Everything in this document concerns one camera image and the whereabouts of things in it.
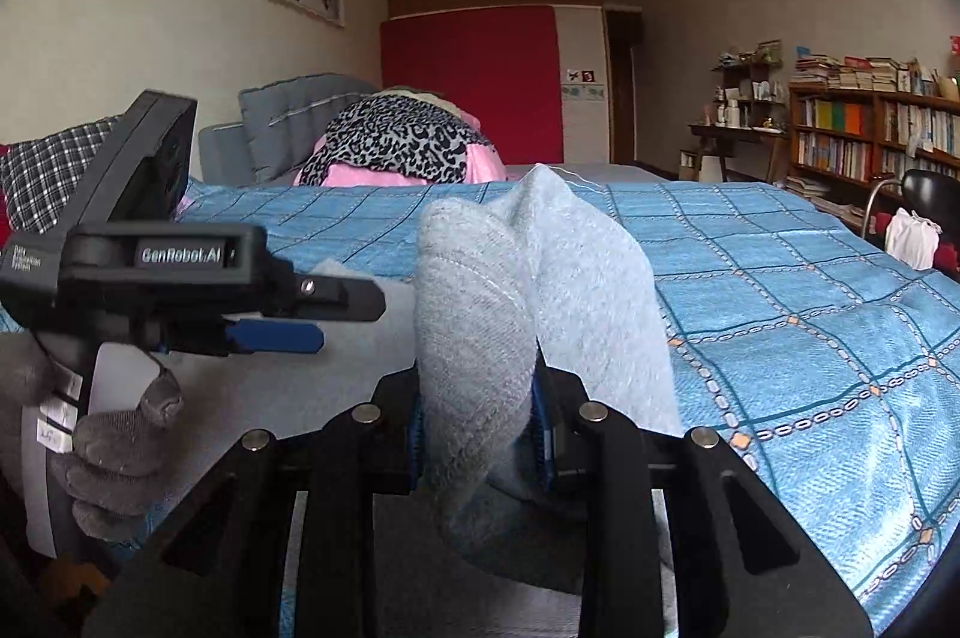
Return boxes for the plaid pillow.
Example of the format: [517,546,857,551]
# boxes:
[2,116,119,233]

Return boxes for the red wardrobe door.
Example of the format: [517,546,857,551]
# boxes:
[381,5,563,165]

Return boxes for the wooden bookshelf with books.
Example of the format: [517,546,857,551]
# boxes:
[784,50,958,223]

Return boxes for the grey sweatpants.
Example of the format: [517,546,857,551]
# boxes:
[148,167,682,636]

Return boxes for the left grey gloved hand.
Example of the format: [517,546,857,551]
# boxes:
[2,331,184,544]

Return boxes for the grey padded headboard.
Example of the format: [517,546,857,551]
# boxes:
[197,74,377,186]

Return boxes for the white wardrobe panel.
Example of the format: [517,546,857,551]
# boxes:
[555,5,610,165]

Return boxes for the blue patterned bedspread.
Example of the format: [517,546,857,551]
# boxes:
[182,183,958,636]

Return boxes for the small shelf with trinkets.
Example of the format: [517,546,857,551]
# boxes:
[711,40,784,129]

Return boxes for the white bag on chair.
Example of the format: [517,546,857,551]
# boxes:
[885,207,942,271]

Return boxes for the dark wooden desk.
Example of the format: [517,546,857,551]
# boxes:
[688,124,789,184]

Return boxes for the pink quilt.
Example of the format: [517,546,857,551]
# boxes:
[293,88,508,190]

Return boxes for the black chair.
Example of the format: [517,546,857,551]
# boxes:
[861,168,958,278]

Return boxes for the leopard print blanket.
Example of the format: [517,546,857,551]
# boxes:
[298,93,497,188]

